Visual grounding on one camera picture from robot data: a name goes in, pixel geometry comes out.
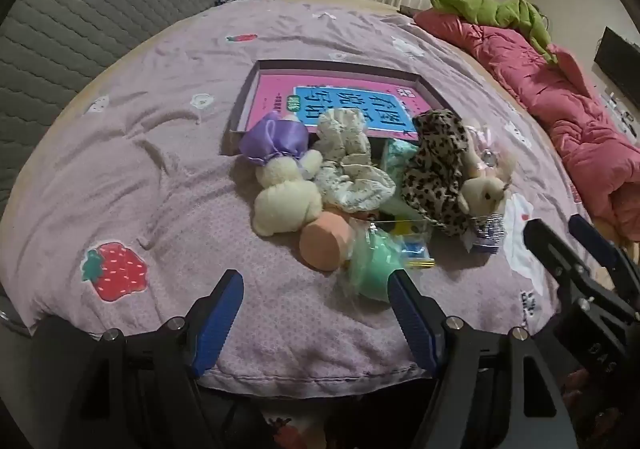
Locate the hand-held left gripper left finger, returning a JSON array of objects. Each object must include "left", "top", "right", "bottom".
[{"left": 65, "top": 270, "right": 246, "bottom": 449}]

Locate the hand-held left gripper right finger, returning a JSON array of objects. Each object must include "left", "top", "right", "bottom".
[{"left": 387, "top": 269, "right": 576, "bottom": 449}]

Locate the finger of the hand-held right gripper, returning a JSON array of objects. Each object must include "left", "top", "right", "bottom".
[
  {"left": 569, "top": 213, "right": 640, "bottom": 310},
  {"left": 522, "top": 218, "right": 640, "bottom": 330}
]

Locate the green ball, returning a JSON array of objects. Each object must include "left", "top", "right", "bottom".
[{"left": 342, "top": 224, "right": 401, "bottom": 305}]

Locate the beige plush bunny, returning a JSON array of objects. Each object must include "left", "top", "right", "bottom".
[{"left": 457, "top": 126, "right": 518, "bottom": 255}]

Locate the orange makeup sponge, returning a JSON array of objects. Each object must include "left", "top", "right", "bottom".
[{"left": 300, "top": 211, "right": 353, "bottom": 272}]

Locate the leopard print scrunchie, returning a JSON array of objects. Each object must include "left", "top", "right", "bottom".
[{"left": 400, "top": 110, "right": 473, "bottom": 237}]

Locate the white plush with purple cap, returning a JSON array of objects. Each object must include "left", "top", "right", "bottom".
[{"left": 239, "top": 111, "right": 325, "bottom": 237}]

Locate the green tissue pack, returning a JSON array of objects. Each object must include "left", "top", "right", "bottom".
[{"left": 381, "top": 139, "right": 421, "bottom": 180}]

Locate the floral scrunchie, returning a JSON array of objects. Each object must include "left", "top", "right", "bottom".
[{"left": 312, "top": 108, "right": 398, "bottom": 214}]

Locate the brown cardboard box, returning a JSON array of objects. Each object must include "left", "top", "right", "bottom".
[{"left": 222, "top": 60, "right": 436, "bottom": 157}]

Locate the pink quilt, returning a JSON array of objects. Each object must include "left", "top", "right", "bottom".
[{"left": 412, "top": 6, "right": 640, "bottom": 242}]

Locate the black television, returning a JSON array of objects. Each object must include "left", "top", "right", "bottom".
[{"left": 593, "top": 26, "right": 640, "bottom": 110}]

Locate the purple printed blanket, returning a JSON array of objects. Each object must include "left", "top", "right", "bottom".
[{"left": 0, "top": 0, "right": 601, "bottom": 397}]

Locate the pink book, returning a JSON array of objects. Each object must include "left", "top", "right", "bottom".
[{"left": 242, "top": 74, "right": 433, "bottom": 140}]

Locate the green blanket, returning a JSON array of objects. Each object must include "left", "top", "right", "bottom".
[{"left": 429, "top": 0, "right": 558, "bottom": 64}]

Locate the grey quilted headboard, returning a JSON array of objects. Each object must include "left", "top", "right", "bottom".
[{"left": 0, "top": 0, "right": 246, "bottom": 210}]

